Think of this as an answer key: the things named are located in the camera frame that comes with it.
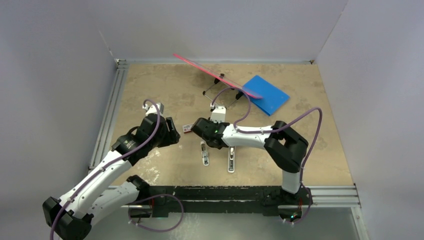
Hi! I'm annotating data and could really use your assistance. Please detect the red white staple box sleeve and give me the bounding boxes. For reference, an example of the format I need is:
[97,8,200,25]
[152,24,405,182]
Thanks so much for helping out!
[182,124,193,134]

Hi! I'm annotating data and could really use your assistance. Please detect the small white stapler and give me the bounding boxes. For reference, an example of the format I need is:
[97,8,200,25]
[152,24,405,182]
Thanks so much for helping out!
[200,141,210,166]

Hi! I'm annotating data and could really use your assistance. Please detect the long white stapler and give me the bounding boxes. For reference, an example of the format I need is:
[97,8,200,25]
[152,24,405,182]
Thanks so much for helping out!
[227,147,235,173]

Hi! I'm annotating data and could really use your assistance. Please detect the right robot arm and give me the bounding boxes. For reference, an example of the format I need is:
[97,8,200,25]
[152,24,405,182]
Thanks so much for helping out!
[191,117,309,204]

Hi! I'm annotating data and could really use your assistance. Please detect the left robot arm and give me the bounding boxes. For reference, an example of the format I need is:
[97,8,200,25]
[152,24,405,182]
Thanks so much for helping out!
[42,113,180,240]

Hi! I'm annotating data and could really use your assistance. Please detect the pink board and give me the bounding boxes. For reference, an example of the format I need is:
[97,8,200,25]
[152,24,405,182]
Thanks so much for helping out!
[172,53,263,99]

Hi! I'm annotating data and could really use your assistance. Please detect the blue folder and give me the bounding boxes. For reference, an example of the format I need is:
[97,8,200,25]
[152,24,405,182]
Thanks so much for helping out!
[242,75,290,116]

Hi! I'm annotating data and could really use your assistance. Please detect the black base bar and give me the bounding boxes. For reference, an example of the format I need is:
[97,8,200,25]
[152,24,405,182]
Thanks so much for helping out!
[133,185,313,220]

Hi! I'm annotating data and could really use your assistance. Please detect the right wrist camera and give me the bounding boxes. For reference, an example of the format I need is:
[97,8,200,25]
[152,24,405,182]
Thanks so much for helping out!
[208,104,227,124]

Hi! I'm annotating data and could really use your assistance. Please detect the black wire stand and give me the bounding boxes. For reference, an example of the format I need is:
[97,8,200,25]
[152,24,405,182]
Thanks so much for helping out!
[202,73,244,109]

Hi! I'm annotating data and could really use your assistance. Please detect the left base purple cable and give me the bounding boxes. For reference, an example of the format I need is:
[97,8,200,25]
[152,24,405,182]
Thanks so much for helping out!
[127,192,184,233]

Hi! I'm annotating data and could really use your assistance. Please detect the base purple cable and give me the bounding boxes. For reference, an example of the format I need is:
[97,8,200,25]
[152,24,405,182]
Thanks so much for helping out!
[127,192,184,233]
[283,187,314,226]

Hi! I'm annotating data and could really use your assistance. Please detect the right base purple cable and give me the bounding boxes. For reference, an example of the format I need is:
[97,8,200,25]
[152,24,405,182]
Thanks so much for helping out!
[283,187,314,226]

